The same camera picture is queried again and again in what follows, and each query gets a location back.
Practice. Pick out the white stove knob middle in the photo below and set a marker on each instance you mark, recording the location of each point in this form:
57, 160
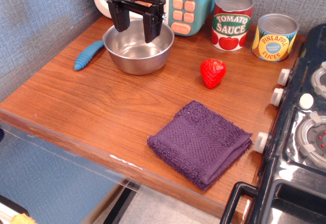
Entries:
276, 96

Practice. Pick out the steel bowl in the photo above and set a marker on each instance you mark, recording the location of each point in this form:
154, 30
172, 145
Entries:
132, 55

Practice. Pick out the tomato sauce can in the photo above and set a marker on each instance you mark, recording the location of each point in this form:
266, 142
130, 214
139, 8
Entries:
230, 25

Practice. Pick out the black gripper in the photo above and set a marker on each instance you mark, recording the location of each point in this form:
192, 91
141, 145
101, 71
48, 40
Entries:
151, 22

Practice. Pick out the yellow object bottom left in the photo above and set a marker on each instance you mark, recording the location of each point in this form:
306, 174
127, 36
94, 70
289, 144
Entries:
22, 219

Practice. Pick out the white stove knob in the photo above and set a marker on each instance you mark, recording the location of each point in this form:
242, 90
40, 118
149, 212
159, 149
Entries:
260, 142
276, 96
283, 77

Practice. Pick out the white stove knob lower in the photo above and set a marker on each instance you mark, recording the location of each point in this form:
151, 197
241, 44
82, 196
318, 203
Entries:
260, 142

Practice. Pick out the black toy stove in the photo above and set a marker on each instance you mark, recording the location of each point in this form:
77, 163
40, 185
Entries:
291, 186

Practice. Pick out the red toy strawberry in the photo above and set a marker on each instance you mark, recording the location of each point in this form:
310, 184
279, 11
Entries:
212, 72

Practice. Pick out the pineapple slices can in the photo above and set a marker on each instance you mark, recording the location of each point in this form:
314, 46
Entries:
274, 37

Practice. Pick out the purple cloth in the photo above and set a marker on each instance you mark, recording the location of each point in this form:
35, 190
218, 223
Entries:
200, 144

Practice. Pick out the teal toy microwave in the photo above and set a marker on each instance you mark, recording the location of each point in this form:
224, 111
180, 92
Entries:
186, 17

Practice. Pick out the white stove knob upper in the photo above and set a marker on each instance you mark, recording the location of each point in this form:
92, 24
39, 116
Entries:
283, 77

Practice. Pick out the blue ribbed handle utensil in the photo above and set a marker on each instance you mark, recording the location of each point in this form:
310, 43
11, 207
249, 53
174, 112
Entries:
85, 56

